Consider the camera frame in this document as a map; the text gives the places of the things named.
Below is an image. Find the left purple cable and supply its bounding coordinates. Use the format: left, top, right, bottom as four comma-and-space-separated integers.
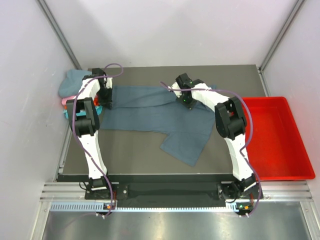
71, 62, 125, 217

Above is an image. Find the folded turquoise t shirt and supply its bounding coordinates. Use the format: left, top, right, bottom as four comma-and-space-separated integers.
63, 105, 103, 119

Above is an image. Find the folded grey-blue t shirt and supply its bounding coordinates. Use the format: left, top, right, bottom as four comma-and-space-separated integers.
58, 69, 92, 98

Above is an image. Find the corner aluminium post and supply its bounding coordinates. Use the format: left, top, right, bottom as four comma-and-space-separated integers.
258, 0, 306, 73
35, 0, 82, 70

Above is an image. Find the folded pink t shirt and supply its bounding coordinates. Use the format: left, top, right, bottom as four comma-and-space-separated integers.
61, 95, 76, 106

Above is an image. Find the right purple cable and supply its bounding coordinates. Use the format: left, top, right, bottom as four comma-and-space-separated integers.
159, 81, 261, 218

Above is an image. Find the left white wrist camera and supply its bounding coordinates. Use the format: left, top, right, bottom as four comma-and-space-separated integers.
103, 77, 113, 89

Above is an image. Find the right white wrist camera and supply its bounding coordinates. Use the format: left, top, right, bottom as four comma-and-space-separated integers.
170, 82, 182, 98

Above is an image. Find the folded orange t shirt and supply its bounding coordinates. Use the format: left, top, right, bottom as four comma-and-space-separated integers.
63, 97, 100, 110

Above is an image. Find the right corner aluminium post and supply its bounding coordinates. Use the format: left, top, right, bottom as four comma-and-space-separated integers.
258, 0, 306, 73

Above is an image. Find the aluminium frame rail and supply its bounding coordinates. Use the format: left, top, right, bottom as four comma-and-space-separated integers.
40, 181, 313, 202

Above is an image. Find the purple cable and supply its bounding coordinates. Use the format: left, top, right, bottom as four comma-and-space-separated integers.
71, 62, 125, 217
159, 81, 261, 218

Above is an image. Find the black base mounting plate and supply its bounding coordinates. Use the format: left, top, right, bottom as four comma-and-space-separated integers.
85, 182, 260, 203

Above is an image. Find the grey slotted cable duct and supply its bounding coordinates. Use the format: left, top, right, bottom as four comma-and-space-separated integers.
49, 201, 250, 213

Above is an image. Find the left corner aluminium post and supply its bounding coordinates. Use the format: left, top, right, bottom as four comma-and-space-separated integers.
35, 0, 82, 70

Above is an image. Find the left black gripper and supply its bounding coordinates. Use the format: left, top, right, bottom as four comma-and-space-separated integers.
96, 86, 112, 110

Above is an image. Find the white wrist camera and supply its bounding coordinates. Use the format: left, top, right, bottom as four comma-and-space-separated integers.
170, 82, 182, 98
103, 77, 113, 89

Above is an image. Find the red plastic bin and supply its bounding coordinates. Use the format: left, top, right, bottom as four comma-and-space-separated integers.
244, 96, 316, 181

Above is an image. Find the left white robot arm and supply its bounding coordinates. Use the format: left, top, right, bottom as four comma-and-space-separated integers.
65, 68, 114, 200

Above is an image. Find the slate blue t shirt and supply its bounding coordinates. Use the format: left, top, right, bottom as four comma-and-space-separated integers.
100, 86, 215, 167

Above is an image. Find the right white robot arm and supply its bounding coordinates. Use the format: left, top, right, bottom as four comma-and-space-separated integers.
170, 73, 257, 202

